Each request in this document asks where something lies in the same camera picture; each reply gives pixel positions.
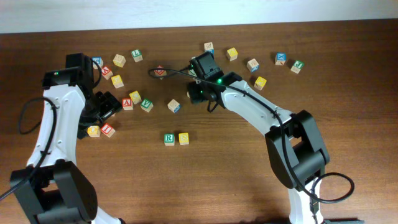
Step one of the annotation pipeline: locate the yellow S block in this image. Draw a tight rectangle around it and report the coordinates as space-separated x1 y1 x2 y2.
178 133 189 145

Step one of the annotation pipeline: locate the green R block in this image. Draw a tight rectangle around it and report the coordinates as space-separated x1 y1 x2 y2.
164 133 175 146

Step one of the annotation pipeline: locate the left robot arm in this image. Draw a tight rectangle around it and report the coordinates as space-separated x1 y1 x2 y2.
9 53 123 223

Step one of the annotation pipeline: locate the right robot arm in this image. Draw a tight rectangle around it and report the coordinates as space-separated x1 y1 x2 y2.
188 52 330 223

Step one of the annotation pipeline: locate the green Z block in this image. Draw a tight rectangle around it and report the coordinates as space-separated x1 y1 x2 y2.
188 70 197 77

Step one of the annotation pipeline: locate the red A block lower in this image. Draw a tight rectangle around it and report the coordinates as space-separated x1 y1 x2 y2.
122 98 134 110

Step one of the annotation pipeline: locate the red a block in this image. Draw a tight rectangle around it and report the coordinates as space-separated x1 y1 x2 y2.
122 98 134 110
101 66 113 80

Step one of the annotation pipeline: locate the yellow block left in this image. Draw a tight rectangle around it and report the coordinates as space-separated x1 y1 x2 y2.
111 75 124 88

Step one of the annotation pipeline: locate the red I block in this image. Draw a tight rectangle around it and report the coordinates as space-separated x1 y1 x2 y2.
101 123 116 138

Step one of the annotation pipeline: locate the plain blue-sided block centre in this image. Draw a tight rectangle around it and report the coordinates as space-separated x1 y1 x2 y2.
167 99 181 113

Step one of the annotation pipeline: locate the plain blue-sided block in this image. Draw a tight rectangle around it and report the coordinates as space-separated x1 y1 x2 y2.
167 99 181 113
246 58 259 72
204 42 214 54

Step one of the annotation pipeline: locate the yellow O block lower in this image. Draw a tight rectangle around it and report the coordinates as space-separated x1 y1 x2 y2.
86 126 101 138

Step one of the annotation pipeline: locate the yellow C block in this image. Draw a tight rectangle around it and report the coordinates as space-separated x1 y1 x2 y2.
129 91 142 105

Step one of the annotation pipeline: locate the red A block upper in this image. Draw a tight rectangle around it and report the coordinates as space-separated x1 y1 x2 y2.
101 66 113 80

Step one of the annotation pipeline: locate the green V block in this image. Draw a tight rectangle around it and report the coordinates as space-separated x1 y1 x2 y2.
140 99 154 113

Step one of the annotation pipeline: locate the blue 5 block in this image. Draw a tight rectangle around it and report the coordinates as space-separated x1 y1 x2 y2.
91 57 103 70

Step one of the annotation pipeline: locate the plain blue-sided block top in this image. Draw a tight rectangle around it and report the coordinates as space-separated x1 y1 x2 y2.
204 42 214 54

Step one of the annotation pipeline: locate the plain yellow-sided block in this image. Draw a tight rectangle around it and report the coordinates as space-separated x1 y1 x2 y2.
113 54 126 68

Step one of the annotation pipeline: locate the red Q block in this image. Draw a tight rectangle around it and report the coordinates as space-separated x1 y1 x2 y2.
154 65 167 80

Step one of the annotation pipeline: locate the yellow block top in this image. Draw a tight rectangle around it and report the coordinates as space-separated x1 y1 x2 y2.
226 47 238 61

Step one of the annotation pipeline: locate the green L block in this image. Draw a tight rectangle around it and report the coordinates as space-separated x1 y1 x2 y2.
131 49 143 62

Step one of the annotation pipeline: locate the plain blue-sided block right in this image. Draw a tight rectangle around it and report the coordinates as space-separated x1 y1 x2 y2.
246 58 259 72

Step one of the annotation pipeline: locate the yellow block right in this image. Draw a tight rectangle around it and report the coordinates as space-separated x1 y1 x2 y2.
254 77 267 90

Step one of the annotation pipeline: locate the blue X block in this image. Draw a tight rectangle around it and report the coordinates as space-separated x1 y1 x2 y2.
274 52 287 65

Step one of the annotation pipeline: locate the green J block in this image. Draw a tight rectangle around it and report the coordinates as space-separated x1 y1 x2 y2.
290 60 305 73

